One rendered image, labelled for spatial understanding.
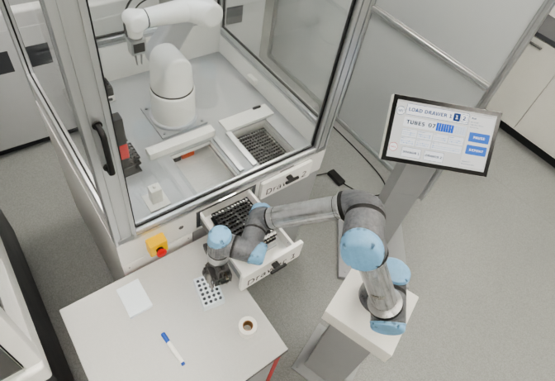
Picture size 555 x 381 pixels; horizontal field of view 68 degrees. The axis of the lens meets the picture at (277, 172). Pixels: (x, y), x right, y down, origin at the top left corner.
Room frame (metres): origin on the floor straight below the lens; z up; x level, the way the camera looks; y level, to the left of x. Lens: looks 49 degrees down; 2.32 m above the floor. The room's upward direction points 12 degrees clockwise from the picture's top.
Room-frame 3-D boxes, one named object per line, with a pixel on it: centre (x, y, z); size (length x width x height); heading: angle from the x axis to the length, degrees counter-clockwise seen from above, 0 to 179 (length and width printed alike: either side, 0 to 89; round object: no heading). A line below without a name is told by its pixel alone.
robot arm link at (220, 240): (0.70, 0.14, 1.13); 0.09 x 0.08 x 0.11; 86
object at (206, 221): (0.95, 0.10, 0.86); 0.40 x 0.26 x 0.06; 46
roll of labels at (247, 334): (0.58, -0.01, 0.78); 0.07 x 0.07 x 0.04
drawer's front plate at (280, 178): (1.25, -0.04, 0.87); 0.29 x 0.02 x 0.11; 136
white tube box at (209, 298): (0.69, 0.16, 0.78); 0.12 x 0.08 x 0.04; 35
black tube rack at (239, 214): (0.94, 0.09, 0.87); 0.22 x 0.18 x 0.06; 46
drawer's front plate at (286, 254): (0.80, -0.05, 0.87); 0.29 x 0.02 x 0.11; 136
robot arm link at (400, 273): (0.78, -0.48, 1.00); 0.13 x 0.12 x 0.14; 176
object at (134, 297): (0.60, 0.43, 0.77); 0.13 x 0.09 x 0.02; 46
